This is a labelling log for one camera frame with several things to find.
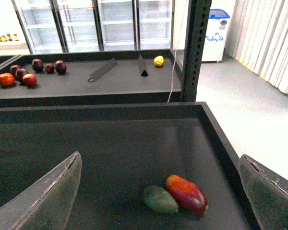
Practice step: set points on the yellow lemon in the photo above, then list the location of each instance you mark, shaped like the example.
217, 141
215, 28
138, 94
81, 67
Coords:
159, 61

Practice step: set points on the dark red apple middle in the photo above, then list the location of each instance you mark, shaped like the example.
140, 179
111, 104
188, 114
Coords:
20, 74

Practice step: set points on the white blue chest freezer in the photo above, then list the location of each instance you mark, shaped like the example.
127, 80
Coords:
216, 34

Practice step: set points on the black left display tray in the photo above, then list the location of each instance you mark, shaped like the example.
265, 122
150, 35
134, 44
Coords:
8, 58

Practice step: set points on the shelf with bottles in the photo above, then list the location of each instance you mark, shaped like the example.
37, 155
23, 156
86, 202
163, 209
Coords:
9, 38

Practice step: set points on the black near display tray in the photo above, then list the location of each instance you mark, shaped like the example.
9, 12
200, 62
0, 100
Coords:
124, 148

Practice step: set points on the glass door refrigerator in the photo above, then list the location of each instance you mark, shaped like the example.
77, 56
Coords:
73, 26

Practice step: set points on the black shelf divider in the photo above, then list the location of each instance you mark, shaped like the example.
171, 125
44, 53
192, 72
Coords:
142, 66
96, 75

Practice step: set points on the red yellow apple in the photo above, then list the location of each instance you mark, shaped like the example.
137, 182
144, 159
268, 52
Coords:
30, 80

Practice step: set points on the dark red apple top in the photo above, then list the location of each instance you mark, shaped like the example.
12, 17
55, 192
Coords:
37, 65

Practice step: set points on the dark red apple right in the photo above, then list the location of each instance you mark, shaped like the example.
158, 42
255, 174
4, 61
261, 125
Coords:
60, 67

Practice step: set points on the black shelf divider right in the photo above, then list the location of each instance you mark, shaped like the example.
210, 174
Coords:
142, 66

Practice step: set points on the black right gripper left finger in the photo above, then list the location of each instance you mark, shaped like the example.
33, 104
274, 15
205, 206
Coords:
47, 203

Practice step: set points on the black perforated rack post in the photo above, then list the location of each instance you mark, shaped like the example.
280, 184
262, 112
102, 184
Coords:
198, 14

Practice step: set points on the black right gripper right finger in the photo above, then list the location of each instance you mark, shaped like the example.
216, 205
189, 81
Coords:
267, 193

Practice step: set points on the green avocado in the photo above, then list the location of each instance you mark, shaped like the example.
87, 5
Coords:
159, 200

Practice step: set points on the black far display tray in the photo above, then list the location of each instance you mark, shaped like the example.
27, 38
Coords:
113, 77

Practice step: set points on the black shelf divider left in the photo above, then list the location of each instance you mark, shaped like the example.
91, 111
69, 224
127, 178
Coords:
96, 75

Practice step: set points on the red orange mango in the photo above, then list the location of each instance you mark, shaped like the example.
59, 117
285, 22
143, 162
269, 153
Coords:
187, 194

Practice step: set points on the white vertical blinds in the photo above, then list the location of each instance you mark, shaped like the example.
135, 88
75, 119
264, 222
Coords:
258, 39

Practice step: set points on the orange tomato-like fruit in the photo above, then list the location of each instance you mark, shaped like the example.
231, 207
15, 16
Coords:
7, 80

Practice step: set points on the small dark red apple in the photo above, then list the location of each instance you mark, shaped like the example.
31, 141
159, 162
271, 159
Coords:
49, 68

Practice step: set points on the dark red apple left back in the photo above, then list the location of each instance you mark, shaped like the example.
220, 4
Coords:
14, 68

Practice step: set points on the black display tray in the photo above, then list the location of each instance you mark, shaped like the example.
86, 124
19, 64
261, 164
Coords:
124, 148
8, 58
113, 77

